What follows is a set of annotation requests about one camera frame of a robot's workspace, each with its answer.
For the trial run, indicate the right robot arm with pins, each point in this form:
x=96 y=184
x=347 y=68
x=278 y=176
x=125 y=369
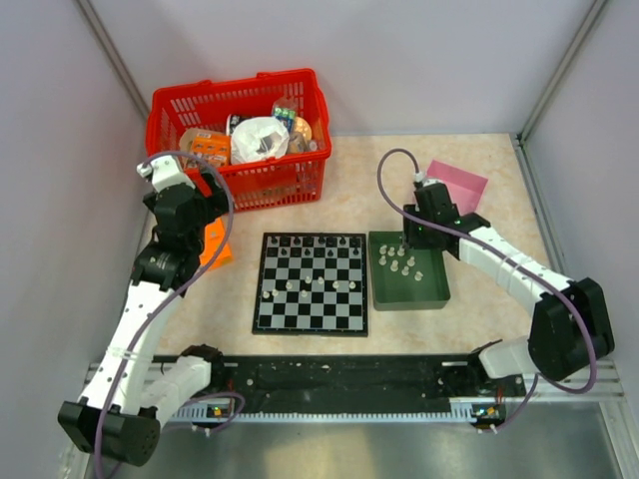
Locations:
x=570 y=324

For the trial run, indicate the pink box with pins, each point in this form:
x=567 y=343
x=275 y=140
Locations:
x=465 y=188

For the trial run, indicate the black and white chessboard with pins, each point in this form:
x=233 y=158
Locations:
x=312 y=283

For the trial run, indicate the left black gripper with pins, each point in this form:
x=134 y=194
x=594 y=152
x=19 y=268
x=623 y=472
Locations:
x=215 y=204

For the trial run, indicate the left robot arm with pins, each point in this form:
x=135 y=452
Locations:
x=118 y=416

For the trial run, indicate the dark green tray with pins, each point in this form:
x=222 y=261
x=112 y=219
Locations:
x=403 y=278

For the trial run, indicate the orange snack box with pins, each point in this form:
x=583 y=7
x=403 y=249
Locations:
x=211 y=146

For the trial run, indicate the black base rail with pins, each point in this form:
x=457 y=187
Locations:
x=356 y=384

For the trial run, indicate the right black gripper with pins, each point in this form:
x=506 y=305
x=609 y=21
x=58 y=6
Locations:
x=411 y=240

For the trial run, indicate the white plastic bag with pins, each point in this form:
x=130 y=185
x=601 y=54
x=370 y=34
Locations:
x=258 y=139

